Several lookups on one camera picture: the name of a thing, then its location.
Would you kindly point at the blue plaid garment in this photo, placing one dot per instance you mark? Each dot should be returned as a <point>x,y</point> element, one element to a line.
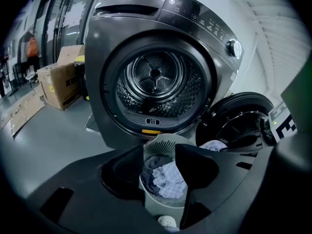
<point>168,179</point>

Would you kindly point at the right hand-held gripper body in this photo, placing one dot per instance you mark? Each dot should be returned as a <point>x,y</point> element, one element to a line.
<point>299,101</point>

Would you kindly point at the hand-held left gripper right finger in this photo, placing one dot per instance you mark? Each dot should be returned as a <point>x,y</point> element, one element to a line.
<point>231,179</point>

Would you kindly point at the flattened cardboard sheets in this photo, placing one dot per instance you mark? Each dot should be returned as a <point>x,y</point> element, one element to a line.
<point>22,111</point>

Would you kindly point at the grey garment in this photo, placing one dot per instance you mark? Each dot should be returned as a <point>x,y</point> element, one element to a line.
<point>148,164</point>

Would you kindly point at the large brown cardboard box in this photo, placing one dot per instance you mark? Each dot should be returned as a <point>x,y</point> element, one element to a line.
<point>58,86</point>

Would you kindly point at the black framed glass partition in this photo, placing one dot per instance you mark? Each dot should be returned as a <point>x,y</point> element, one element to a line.
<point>63,16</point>

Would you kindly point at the black clothes rack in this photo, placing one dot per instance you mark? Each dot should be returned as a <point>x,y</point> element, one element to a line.
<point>22,64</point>

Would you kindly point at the white laundry basket with clothes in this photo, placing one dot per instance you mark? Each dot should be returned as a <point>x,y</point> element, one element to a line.
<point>161,208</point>

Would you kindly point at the round black washer door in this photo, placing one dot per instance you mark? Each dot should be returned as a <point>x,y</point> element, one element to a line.
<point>234,121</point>

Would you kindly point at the black washing machine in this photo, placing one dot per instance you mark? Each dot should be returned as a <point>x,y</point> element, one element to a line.
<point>102,47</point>

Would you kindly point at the person's left white shoe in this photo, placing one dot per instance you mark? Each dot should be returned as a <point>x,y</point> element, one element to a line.
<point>167,221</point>

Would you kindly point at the white louvered panel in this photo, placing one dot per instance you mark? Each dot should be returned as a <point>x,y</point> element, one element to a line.
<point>273,33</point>

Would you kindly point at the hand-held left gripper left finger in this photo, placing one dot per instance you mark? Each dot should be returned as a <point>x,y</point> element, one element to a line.
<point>85,191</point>

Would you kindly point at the black bin with yellow lid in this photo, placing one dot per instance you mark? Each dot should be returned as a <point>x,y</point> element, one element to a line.
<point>80,82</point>

